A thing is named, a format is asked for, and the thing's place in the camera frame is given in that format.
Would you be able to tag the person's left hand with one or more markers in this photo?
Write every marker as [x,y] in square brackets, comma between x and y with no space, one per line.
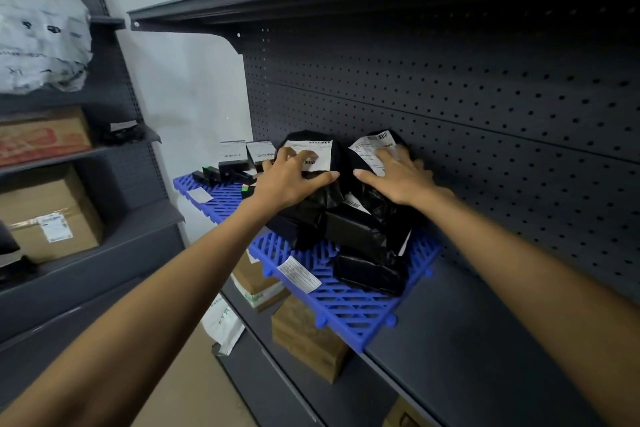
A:
[287,186]

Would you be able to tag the person's right hand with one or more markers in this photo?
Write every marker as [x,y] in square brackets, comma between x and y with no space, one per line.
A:
[405,181]

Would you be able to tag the black bag package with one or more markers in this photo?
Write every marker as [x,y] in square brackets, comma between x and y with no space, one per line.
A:
[365,144]
[320,201]
[122,134]

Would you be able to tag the pile of slim black boxes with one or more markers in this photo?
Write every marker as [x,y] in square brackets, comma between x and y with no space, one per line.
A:
[232,166]

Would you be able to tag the stack of black parcel bags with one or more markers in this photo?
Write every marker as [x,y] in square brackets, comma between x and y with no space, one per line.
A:
[365,236]

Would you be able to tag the blue plastic grid mat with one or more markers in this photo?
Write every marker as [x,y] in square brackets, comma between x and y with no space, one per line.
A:
[220,199]
[350,311]

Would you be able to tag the person's left forearm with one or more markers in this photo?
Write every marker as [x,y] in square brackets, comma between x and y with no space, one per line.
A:
[140,321]

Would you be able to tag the person's right forearm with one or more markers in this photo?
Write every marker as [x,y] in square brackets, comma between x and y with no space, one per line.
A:
[540,301]

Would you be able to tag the cardboard box white label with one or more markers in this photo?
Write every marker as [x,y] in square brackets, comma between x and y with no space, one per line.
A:
[60,211]

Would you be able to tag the brown padded envelope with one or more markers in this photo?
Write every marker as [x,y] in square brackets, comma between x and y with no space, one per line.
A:
[252,276]

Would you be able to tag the pale green flat parcel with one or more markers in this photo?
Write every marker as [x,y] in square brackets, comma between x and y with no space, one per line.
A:
[265,297]

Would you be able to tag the grey pegboard shelving unit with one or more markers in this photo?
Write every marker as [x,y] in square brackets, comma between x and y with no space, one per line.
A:
[125,241]
[475,66]

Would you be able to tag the plain brown cardboard box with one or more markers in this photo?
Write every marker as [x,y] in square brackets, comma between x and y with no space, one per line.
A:
[305,336]

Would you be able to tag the white poly mailer bag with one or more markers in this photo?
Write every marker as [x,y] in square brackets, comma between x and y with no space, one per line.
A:
[222,324]

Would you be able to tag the brown cardboard box black print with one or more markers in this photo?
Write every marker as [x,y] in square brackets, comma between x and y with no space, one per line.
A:
[400,416]

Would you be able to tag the cardboard box red print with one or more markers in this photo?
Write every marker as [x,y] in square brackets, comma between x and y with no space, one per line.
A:
[40,136]

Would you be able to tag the black crumpled item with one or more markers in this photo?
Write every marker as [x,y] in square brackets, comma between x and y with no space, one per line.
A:
[10,251]

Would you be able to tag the crumpled white poly bag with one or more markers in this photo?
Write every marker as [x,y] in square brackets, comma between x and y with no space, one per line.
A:
[40,41]

